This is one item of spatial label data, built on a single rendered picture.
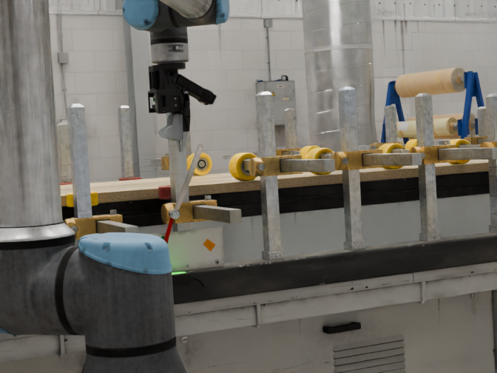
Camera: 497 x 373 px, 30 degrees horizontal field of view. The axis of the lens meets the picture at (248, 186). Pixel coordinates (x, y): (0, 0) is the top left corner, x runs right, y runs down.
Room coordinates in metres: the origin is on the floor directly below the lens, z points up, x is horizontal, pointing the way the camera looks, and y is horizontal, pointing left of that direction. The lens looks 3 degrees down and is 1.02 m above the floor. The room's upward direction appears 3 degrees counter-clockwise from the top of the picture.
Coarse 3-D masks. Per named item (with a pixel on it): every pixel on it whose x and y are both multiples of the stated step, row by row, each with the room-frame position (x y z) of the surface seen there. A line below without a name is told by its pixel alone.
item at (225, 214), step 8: (200, 208) 2.27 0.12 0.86; (208, 208) 2.23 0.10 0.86; (216, 208) 2.20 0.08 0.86; (224, 208) 2.18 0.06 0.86; (200, 216) 2.28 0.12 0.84; (208, 216) 2.23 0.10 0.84; (216, 216) 2.18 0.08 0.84; (224, 216) 2.14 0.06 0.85; (232, 216) 2.11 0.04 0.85; (240, 216) 2.12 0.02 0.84
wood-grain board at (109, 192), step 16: (480, 160) 3.20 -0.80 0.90; (192, 176) 3.20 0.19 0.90; (208, 176) 3.13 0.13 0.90; (224, 176) 3.05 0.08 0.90; (288, 176) 2.78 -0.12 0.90; (304, 176) 2.72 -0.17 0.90; (320, 176) 2.72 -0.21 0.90; (336, 176) 2.74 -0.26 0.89; (368, 176) 2.79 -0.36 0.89; (384, 176) 2.81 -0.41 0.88; (400, 176) 2.84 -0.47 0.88; (416, 176) 2.86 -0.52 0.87; (64, 192) 2.56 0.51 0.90; (112, 192) 2.46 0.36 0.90; (128, 192) 2.48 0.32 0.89; (144, 192) 2.50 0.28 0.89; (192, 192) 2.56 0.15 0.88; (208, 192) 2.58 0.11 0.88; (224, 192) 2.60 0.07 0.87
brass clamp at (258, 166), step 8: (256, 160) 2.40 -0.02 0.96; (264, 160) 2.40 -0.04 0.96; (272, 160) 2.41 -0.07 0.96; (248, 168) 2.44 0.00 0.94; (256, 168) 2.40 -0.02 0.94; (264, 168) 2.40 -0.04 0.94; (272, 168) 2.41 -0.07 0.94; (280, 168) 2.42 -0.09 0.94; (256, 176) 2.41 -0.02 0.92; (264, 176) 2.40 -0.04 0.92
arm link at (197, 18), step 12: (168, 0) 1.89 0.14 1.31; (180, 0) 1.91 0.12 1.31; (192, 0) 1.94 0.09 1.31; (204, 0) 1.99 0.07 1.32; (216, 0) 2.03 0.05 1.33; (228, 0) 2.10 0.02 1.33; (180, 12) 1.99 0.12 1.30; (192, 12) 1.99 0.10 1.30; (204, 12) 2.02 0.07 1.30; (216, 12) 2.04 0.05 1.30; (228, 12) 2.09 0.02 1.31; (180, 24) 2.09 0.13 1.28; (192, 24) 2.09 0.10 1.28; (204, 24) 2.09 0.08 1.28; (216, 24) 2.08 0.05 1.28
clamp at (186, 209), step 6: (168, 204) 2.31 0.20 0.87; (174, 204) 2.30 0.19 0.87; (186, 204) 2.31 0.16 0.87; (192, 204) 2.32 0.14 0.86; (198, 204) 2.33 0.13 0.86; (204, 204) 2.33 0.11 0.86; (210, 204) 2.34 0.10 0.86; (216, 204) 2.34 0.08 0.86; (162, 210) 2.32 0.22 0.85; (168, 210) 2.29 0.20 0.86; (180, 210) 2.31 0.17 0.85; (186, 210) 2.31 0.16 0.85; (192, 210) 2.32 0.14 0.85; (162, 216) 2.33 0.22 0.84; (168, 216) 2.29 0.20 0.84; (180, 216) 2.30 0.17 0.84; (186, 216) 2.31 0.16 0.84; (192, 216) 2.32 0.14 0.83; (168, 222) 2.30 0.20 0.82; (174, 222) 2.31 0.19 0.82; (180, 222) 2.30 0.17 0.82; (186, 222) 2.31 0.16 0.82
